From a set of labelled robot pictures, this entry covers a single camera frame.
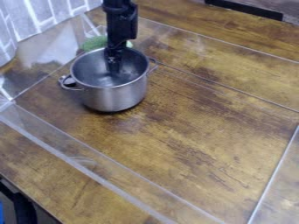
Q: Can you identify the pink handled spoon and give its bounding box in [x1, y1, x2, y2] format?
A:
[63, 80, 76, 88]

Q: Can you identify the stainless steel pot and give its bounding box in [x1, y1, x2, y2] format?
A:
[59, 48, 158, 113]

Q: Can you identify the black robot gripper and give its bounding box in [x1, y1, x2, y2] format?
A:
[103, 0, 138, 74]

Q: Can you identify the grey white patterned curtain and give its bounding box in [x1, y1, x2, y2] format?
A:
[0, 0, 103, 67]

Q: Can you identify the green bumpy toy vegetable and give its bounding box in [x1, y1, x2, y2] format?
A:
[80, 35, 135, 53]

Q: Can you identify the clear acrylic barrier panel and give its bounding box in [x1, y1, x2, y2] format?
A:
[0, 12, 227, 224]

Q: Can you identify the black bar at back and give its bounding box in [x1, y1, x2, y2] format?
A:
[205, 0, 285, 21]

